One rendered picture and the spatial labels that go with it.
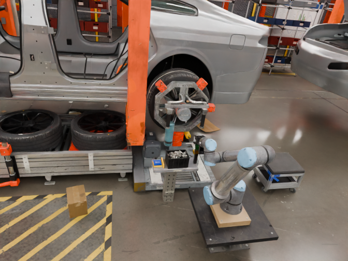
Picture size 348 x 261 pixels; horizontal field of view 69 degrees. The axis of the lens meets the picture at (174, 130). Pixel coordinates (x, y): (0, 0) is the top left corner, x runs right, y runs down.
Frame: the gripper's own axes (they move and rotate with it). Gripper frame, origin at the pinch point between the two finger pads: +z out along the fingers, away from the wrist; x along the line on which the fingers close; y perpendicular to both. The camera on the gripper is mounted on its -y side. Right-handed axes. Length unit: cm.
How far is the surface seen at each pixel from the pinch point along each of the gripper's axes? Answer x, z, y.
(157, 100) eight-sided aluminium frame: 29, 24, 39
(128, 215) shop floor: 63, 15, -69
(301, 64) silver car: -243, 132, 95
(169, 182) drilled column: 21.9, 13.2, -40.1
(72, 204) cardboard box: 111, 14, -51
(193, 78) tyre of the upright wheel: -8, 20, 60
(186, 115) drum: 3.3, 12.9, 24.3
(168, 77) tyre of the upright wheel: 18, 24, 61
